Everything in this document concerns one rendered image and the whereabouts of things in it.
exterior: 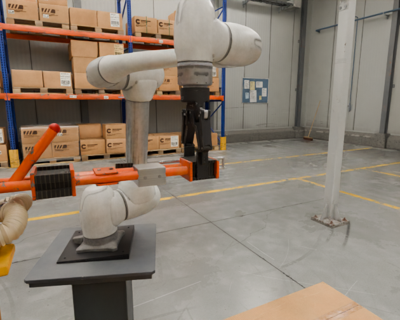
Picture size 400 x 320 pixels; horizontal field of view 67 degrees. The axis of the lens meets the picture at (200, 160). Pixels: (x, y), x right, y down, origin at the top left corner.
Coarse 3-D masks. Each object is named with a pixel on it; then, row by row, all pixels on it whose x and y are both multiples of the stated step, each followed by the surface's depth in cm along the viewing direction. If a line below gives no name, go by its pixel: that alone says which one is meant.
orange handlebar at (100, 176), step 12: (96, 168) 73; (108, 168) 73; (120, 168) 75; (132, 168) 75; (168, 168) 75; (180, 168) 76; (0, 180) 64; (24, 180) 63; (84, 180) 67; (96, 180) 68; (108, 180) 69; (120, 180) 70; (0, 192) 61
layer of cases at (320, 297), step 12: (312, 288) 145; (324, 288) 145; (276, 300) 136; (288, 300) 136; (300, 300) 136; (312, 300) 136; (324, 300) 136; (336, 300) 136; (348, 300) 136; (252, 312) 128; (264, 312) 128; (276, 312) 128; (288, 312) 128; (300, 312) 128; (312, 312) 128; (324, 312) 128; (336, 312) 128; (348, 312) 128; (360, 312) 128
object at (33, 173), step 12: (36, 168) 68; (48, 168) 70; (60, 168) 71; (72, 168) 66; (36, 180) 61; (48, 180) 62; (60, 180) 63; (72, 180) 65; (36, 192) 62; (48, 192) 62; (60, 192) 63; (72, 192) 65
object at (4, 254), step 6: (0, 246) 60; (6, 246) 60; (12, 246) 60; (0, 252) 58; (6, 252) 58; (12, 252) 58; (0, 258) 55; (6, 258) 55; (12, 258) 58; (0, 264) 53; (6, 264) 54; (0, 270) 53; (6, 270) 53; (0, 276) 53
